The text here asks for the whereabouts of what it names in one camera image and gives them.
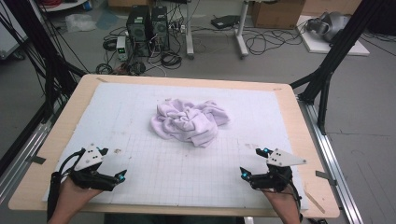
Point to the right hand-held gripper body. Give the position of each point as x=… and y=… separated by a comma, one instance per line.
x=277, y=180

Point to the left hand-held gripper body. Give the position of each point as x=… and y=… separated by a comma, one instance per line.
x=90, y=177

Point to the pale pink towel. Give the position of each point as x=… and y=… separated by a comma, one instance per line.
x=190, y=123

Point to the person's right hand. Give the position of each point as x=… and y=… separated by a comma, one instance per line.
x=283, y=205

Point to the person's left hand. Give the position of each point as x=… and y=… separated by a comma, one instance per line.
x=71, y=202

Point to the light wooden table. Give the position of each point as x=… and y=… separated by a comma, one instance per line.
x=300, y=140

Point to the grey tape strip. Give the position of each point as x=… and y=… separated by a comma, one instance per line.
x=325, y=176

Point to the black tape strip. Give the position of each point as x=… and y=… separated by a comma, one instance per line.
x=39, y=159

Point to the white grid mat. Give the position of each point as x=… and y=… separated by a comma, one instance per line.
x=202, y=88

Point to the white power supply box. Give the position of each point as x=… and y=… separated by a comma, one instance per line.
x=122, y=48

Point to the white desk leg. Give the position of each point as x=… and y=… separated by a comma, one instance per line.
x=241, y=34
x=189, y=31

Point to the white floor board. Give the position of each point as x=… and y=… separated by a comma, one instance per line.
x=317, y=45

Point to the wide black computer tower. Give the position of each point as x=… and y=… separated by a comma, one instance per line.
x=138, y=31

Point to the clear plastic bag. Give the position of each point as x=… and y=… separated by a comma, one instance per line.
x=79, y=22

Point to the narrow black computer tower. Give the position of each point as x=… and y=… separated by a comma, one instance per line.
x=160, y=28

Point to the flat black device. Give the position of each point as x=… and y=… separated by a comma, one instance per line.
x=224, y=21

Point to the brown cardboard box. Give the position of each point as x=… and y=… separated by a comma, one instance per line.
x=277, y=14

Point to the grey helmet device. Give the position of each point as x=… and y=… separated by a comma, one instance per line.
x=330, y=25

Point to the white cabinet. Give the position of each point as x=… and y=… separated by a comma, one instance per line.
x=9, y=37

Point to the round white table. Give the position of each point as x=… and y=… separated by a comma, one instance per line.
x=68, y=5

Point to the aluminium rail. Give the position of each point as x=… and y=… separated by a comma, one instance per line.
x=330, y=155
x=28, y=149

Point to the black metal frame stand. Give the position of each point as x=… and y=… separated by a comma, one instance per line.
x=57, y=68
x=342, y=40

